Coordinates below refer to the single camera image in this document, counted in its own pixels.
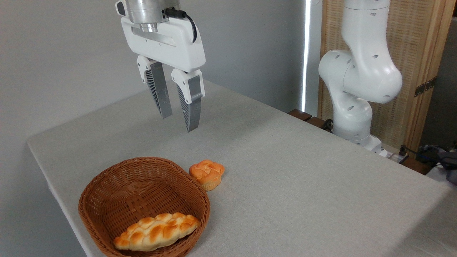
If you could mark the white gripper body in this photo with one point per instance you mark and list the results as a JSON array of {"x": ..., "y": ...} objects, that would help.
[{"x": 167, "y": 43}]

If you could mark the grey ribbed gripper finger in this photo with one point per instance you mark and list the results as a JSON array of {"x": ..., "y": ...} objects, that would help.
[
  {"x": 159, "y": 89},
  {"x": 192, "y": 103}
]

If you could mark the long braided bread loaf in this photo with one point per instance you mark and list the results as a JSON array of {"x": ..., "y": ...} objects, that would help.
[{"x": 157, "y": 232}]

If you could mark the round knotted bread bun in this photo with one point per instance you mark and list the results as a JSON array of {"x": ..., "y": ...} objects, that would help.
[{"x": 207, "y": 173}]

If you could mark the white wrist box dark window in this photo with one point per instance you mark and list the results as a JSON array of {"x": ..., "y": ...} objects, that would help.
[{"x": 120, "y": 8}]

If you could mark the brown wicker basket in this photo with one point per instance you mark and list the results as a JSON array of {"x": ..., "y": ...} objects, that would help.
[{"x": 117, "y": 192}]

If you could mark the black base connector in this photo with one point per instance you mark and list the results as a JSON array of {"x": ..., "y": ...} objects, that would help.
[{"x": 328, "y": 125}]

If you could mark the white power strip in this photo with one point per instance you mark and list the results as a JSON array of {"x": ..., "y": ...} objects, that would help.
[{"x": 392, "y": 156}]

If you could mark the wooden rattan folding screen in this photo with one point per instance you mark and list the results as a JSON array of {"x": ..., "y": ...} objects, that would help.
[{"x": 414, "y": 35}]

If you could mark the metal screen hinge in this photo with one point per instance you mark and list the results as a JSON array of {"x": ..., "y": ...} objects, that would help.
[{"x": 425, "y": 86}]

